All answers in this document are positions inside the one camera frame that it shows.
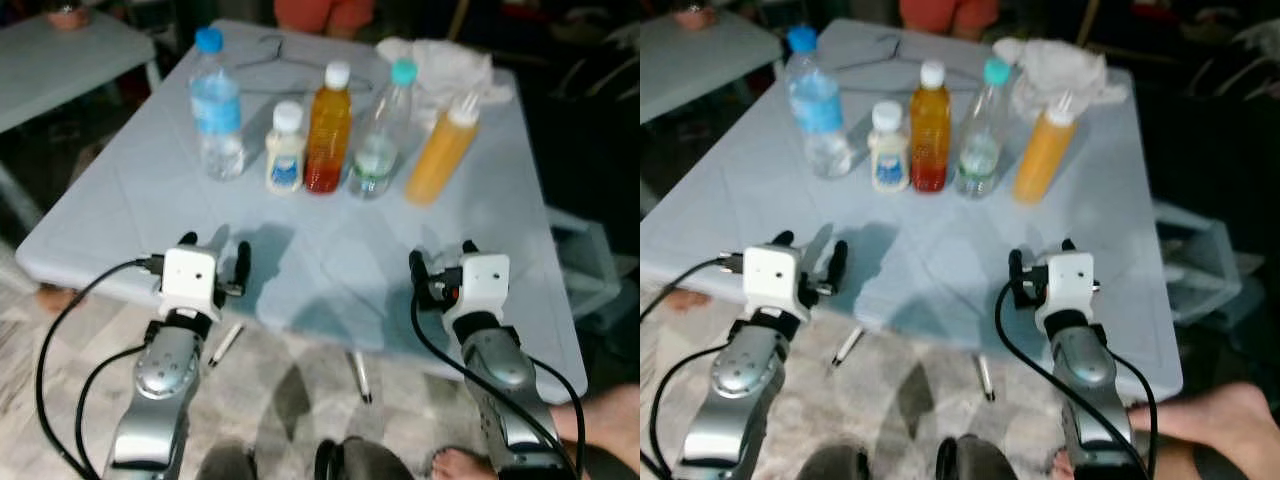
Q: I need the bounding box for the large grey folding table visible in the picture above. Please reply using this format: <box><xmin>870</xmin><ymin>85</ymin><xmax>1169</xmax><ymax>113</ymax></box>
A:
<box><xmin>14</xmin><ymin>17</ymin><xmax>590</xmax><ymax>406</ymax></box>
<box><xmin>640</xmin><ymin>17</ymin><xmax>1185</xmax><ymax>405</ymax></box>

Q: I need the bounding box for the orange juice bottle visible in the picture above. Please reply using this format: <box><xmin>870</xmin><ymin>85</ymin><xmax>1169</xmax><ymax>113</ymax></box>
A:
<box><xmin>1011</xmin><ymin>91</ymin><xmax>1080</xmax><ymax>206</ymax></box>
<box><xmin>404</xmin><ymin>91</ymin><xmax>482</xmax><ymax>208</ymax></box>

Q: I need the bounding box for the small white squat bottle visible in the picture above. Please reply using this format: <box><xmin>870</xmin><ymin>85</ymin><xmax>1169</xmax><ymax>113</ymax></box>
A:
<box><xmin>265</xmin><ymin>100</ymin><xmax>308</xmax><ymax>195</ymax></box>
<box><xmin>867</xmin><ymin>100</ymin><xmax>911</xmax><ymax>194</ymax></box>

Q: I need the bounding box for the clear bottle teal cap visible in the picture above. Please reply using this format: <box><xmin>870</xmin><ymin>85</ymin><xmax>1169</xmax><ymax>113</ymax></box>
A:
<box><xmin>346</xmin><ymin>57</ymin><xmax>420</xmax><ymax>201</ymax></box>
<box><xmin>953</xmin><ymin>57</ymin><xmax>1013</xmax><ymax>199</ymax></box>

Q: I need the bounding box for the blue cap water bottle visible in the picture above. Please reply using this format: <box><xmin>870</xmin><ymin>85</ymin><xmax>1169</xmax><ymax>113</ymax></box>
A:
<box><xmin>189</xmin><ymin>26</ymin><xmax>247</xmax><ymax>183</ymax></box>
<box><xmin>785</xmin><ymin>24</ymin><xmax>855</xmax><ymax>180</ymax></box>

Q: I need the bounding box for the red orange drink bottle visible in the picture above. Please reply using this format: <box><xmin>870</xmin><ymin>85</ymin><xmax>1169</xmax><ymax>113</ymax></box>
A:
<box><xmin>908</xmin><ymin>59</ymin><xmax>953</xmax><ymax>194</ymax></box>
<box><xmin>303</xmin><ymin>60</ymin><xmax>354</xmax><ymax>196</ymax></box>

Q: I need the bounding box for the crumpled white cloth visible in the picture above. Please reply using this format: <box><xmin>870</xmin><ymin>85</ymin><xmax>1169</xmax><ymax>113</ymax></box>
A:
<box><xmin>992</xmin><ymin>37</ymin><xmax>1130</xmax><ymax>114</ymax></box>
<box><xmin>375</xmin><ymin>36</ymin><xmax>514</xmax><ymax>110</ymax></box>

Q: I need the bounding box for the dark right robot leg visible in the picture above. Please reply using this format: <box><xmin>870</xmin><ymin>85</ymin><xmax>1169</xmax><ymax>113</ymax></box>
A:
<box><xmin>314</xmin><ymin>436</ymin><xmax>417</xmax><ymax>480</ymax></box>
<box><xmin>934</xmin><ymin>434</ymin><xmax>1023</xmax><ymax>480</ymax></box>

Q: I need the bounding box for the small grey side table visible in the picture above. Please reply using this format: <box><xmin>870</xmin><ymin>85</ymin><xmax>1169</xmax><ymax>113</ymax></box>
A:
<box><xmin>640</xmin><ymin>9</ymin><xmax>785</xmax><ymax>127</ymax></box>
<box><xmin>0</xmin><ymin>11</ymin><xmax>162</xmax><ymax>137</ymax></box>

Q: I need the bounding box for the small brown bowl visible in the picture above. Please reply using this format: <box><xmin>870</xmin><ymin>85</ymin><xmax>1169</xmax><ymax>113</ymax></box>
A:
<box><xmin>44</xmin><ymin>0</ymin><xmax>92</xmax><ymax>32</ymax></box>
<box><xmin>671</xmin><ymin>0</ymin><xmax>717</xmax><ymax>32</ymax></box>

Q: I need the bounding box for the person in orange shorts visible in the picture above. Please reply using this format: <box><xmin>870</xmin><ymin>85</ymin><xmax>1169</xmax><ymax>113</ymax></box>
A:
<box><xmin>897</xmin><ymin>0</ymin><xmax>1002</xmax><ymax>42</ymax></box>
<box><xmin>272</xmin><ymin>0</ymin><xmax>377</xmax><ymax>40</ymax></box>

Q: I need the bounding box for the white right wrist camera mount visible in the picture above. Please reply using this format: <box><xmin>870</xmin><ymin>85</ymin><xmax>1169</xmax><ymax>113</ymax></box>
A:
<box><xmin>1034</xmin><ymin>250</ymin><xmax>1099</xmax><ymax>327</ymax></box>
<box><xmin>442</xmin><ymin>252</ymin><xmax>512</xmax><ymax>327</ymax></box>

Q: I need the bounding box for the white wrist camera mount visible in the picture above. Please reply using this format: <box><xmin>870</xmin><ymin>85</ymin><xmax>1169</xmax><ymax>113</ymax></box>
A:
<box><xmin>442</xmin><ymin>252</ymin><xmax>512</xmax><ymax>327</ymax></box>
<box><xmin>158</xmin><ymin>246</ymin><xmax>222</xmax><ymax>322</ymax></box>
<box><xmin>1034</xmin><ymin>250</ymin><xmax>1099</xmax><ymax>327</ymax></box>
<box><xmin>742</xmin><ymin>243</ymin><xmax>813</xmax><ymax>320</ymax></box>

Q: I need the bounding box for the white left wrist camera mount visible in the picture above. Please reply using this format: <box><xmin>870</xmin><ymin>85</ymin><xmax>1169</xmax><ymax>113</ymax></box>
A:
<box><xmin>158</xmin><ymin>246</ymin><xmax>222</xmax><ymax>322</ymax></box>
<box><xmin>742</xmin><ymin>243</ymin><xmax>813</xmax><ymax>320</ymax></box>

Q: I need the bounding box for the long black arm cable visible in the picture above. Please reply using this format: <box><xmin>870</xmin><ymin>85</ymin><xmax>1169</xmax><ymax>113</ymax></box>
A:
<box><xmin>640</xmin><ymin>254</ymin><xmax>747</xmax><ymax>323</ymax></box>
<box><xmin>35</xmin><ymin>255</ymin><xmax>165</xmax><ymax>480</ymax></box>

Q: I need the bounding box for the short black arm cable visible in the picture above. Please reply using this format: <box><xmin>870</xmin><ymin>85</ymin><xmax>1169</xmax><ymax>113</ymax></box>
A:
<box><xmin>647</xmin><ymin>342</ymin><xmax>742</xmax><ymax>480</ymax></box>
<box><xmin>74</xmin><ymin>342</ymin><xmax>152</xmax><ymax>477</ymax></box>

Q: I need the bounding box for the thin wire clothes hanger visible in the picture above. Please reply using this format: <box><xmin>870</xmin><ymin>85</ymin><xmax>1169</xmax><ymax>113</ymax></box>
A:
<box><xmin>227</xmin><ymin>34</ymin><xmax>377</xmax><ymax>92</ymax></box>

